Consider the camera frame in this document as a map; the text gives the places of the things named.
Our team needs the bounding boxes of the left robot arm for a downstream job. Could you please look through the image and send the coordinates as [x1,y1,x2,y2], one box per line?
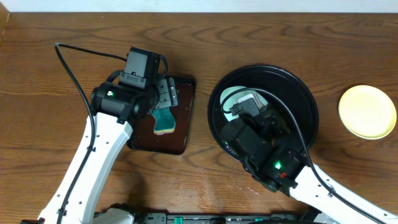
[34,78,178,223]

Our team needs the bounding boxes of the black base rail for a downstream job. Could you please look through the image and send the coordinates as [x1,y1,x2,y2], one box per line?
[133,212,316,224]

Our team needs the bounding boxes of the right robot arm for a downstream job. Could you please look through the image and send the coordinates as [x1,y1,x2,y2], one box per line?
[220,104,397,223]

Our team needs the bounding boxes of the yellow plate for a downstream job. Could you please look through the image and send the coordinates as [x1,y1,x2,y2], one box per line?
[338,85,397,140]

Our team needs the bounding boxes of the pale blue plate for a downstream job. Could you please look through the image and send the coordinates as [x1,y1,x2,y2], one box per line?
[220,86,268,111]

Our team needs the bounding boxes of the green yellow sponge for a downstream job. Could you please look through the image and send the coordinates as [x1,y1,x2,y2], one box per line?
[152,108,176,135]

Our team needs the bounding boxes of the black rectangular tray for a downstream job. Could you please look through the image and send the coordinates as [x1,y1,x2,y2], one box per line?
[127,77,196,155]

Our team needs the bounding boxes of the black round tray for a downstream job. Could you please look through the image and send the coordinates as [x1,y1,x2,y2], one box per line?
[208,65,319,159]

